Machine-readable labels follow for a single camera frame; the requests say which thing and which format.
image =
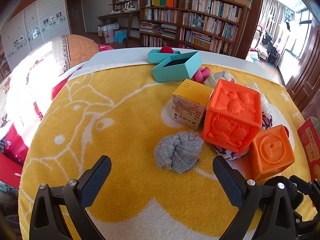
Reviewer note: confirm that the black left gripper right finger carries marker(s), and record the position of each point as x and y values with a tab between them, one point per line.
276	221

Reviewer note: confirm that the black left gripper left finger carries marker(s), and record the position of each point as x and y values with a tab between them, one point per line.
47	220

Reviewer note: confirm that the small orange rubber cube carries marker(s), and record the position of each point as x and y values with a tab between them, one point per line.
270	153

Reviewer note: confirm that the pink leopard plush toy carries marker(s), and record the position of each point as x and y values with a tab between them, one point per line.
267	122

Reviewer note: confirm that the large orange rubber cube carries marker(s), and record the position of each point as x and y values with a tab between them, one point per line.
233	117

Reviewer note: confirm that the grey sock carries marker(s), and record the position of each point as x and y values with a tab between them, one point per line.
178	152

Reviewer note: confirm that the cream pink sock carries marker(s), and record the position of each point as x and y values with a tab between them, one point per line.
212	79

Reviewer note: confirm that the yellow white carton box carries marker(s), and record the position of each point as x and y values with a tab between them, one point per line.
189	102

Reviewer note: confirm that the pink knotted foam tube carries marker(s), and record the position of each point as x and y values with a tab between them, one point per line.
201	75

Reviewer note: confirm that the teal box lid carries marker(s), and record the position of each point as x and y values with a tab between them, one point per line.
155	56

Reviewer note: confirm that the teal gift box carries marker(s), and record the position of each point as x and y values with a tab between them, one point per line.
177	67

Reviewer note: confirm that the red pompom ball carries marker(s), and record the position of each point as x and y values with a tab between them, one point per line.
166	50

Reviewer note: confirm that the white plastic bag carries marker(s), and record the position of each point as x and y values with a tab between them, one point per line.
264	102

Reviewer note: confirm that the red tin storage box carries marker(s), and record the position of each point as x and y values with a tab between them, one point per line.
309	136

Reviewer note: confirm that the yellow duck pattern towel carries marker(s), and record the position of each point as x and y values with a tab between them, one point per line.
124	113

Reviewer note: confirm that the brown wooden door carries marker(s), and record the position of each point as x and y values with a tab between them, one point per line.
303	87

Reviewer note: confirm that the red floral bed quilt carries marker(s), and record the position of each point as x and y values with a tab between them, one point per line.
26	95

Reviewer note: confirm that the orange plaid pillow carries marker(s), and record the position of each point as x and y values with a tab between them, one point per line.
80	49

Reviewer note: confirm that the blue plastic stool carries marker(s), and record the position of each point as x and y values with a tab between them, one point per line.
120	36

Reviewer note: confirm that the white wardrobe doors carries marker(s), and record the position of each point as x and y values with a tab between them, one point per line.
39	23

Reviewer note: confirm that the dark wooden desk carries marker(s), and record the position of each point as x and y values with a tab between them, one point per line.
127	20

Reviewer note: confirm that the wooden bookshelf with books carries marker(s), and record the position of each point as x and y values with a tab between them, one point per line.
210	25

